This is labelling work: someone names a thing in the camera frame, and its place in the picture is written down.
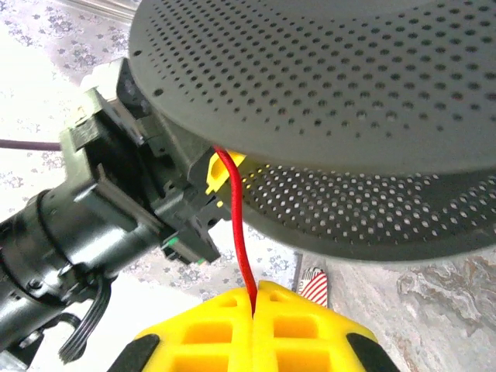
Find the aluminium frame post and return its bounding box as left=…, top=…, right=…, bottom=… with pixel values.
left=50, top=0, right=137, bottom=21

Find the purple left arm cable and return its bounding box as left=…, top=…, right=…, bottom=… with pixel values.
left=0, top=138, right=63, bottom=151

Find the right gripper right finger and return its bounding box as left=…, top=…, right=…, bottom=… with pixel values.
left=251, top=280, right=400, bottom=372

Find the red cable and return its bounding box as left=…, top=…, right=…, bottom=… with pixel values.
left=212, top=145, right=260, bottom=308

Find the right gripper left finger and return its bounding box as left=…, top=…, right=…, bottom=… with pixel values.
left=110, top=287, right=256, bottom=372

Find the black ribbon cable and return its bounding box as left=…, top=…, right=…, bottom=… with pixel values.
left=57, top=277, right=114, bottom=364

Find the red white striped packet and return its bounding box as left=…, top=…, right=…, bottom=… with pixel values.
left=295, top=266, right=329, bottom=310

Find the black perforated cable spool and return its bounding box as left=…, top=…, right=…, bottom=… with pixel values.
left=127, top=0, right=496, bottom=269

